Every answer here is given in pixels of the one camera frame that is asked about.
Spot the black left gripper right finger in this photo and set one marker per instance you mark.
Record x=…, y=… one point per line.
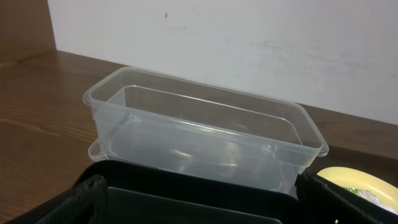
x=326, y=202

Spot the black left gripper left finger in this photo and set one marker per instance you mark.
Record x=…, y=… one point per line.
x=86, y=205

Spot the black waste tray bin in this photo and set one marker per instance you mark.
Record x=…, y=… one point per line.
x=138, y=194

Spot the clear plastic waste bin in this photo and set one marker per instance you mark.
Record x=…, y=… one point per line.
x=202, y=130

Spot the yellow round plate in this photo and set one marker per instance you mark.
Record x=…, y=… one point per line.
x=364, y=185

